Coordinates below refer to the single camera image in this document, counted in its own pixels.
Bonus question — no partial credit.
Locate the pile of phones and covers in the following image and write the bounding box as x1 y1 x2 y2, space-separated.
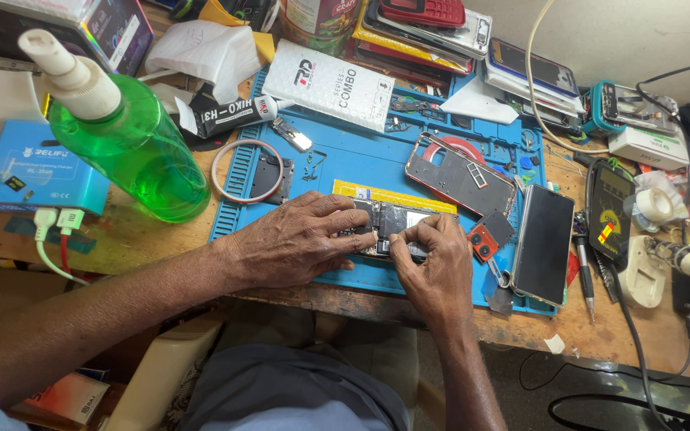
350 0 494 77

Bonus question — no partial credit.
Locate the orange camera lens cover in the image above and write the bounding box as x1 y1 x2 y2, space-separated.
466 223 500 263

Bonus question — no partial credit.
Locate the white thin ring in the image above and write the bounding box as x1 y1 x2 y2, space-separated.
211 138 286 205

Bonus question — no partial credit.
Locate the blue silicone repair mat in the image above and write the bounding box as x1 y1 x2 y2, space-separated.
208 66 559 317

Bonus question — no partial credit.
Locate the person's right hand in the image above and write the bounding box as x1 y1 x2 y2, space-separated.
387 213 475 328

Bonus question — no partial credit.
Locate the shiny holographic box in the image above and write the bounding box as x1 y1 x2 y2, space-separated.
0 0 156 78

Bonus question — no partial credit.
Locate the person's gray clothing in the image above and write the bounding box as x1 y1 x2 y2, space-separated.
177 305 420 431

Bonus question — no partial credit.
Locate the printed snack can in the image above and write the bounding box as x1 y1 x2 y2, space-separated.
278 0 362 58

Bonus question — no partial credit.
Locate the cream plastic stool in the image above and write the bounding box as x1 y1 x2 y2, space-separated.
104 316 227 431

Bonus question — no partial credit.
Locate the white plug with red cable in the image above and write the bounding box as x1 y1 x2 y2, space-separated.
56 208 86 276

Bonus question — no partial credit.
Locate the phone middle frame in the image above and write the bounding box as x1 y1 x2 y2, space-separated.
404 131 519 218

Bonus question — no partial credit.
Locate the orange printed booklet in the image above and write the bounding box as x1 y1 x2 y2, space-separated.
8 370 111 427

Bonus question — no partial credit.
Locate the black glue tube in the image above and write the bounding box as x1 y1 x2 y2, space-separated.
174 94 295 140

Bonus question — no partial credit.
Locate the smartphone with exposed battery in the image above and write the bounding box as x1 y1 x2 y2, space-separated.
333 196 461 264

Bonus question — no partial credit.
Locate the small circuit board part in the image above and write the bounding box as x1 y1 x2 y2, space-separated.
271 116 314 153

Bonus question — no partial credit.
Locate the beige cable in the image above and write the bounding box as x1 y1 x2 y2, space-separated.
524 0 611 156

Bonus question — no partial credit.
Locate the phone in teal case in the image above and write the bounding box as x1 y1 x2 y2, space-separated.
581 80 680 138

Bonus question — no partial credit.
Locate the blue charger box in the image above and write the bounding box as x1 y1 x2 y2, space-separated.
0 120 111 216

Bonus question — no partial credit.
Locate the teal tape strip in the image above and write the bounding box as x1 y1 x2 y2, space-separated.
3 216 98 256

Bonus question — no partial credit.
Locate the black handheld tester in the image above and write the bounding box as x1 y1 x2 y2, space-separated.
587 160 637 277

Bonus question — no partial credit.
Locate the green spray bottle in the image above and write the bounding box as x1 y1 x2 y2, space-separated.
18 29 212 224

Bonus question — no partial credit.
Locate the black precision screwdriver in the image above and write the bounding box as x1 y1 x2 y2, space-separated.
572 233 597 324

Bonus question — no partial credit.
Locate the stack of phones with screens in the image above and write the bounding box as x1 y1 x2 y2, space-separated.
484 36 587 130

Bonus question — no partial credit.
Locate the black smartphone in clear case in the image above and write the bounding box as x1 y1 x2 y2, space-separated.
509 183 576 308

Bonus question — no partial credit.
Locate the person's left hand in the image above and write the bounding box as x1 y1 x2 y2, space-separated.
230 192 379 289

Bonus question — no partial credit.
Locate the white plug adapter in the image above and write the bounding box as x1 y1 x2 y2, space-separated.
617 235 670 310

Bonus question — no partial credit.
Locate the small white cardboard box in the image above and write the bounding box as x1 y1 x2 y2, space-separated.
608 125 690 172

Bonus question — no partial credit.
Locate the white tape roll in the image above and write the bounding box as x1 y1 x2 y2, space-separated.
623 186 676 232

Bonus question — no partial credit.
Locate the crumpled white paper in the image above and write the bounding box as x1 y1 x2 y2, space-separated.
144 19 262 106

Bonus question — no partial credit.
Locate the yellow strip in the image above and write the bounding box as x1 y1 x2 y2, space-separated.
331 179 459 215

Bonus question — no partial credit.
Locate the yellow paper envelope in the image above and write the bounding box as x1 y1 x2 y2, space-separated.
198 0 278 65

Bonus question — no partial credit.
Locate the black square plate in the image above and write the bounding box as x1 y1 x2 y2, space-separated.
476 210 517 250

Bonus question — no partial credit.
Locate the black phone cover plate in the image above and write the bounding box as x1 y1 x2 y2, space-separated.
248 154 295 205

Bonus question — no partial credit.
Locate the white paper sheet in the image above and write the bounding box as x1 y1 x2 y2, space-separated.
439 74 520 126

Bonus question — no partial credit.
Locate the black tester lead cable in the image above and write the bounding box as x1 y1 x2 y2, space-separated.
605 263 675 431

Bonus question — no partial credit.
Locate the white padded packet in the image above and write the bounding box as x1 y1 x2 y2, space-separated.
260 39 395 133

